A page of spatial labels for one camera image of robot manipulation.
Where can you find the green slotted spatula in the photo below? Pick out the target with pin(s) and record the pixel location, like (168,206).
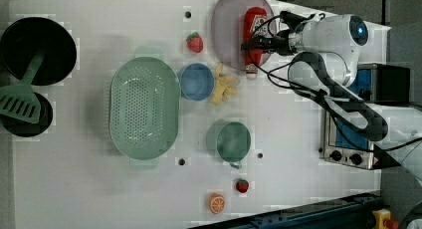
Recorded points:
(19,100)

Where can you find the lilac round plate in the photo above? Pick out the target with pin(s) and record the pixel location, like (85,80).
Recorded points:
(227,29)

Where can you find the small red toy strawberry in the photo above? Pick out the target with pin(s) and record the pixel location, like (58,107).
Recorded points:
(242,185)

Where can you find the small black pot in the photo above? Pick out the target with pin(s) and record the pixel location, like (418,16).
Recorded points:
(26,129)

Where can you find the blue round bowl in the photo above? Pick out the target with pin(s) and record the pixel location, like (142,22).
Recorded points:
(196,82)

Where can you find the large black pot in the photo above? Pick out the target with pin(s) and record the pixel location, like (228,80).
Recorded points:
(22,40)

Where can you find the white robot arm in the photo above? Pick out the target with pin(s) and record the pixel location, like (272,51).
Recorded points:
(325,54)

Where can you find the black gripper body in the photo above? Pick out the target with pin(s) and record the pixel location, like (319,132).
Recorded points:
(291,20)

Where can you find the green mug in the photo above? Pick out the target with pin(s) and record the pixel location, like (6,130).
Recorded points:
(230,140)

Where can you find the red plush ketchup bottle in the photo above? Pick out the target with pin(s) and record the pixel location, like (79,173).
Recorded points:
(254,17)

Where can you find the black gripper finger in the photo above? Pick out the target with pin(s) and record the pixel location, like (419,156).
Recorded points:
(259,46)
(274,41)

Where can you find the blue metal frame rail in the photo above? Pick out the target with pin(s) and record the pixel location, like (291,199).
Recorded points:
(351,212)

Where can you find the green perforated colander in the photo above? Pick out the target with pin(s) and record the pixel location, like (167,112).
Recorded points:
(144,103)

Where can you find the silver black toaster oven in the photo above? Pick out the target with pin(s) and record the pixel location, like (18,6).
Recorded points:
(384,84)

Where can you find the orange slice toy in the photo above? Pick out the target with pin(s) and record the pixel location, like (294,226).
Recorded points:
(216,203)

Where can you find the yellow peeled banana toy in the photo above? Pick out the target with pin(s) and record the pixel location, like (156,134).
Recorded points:
(225,86)

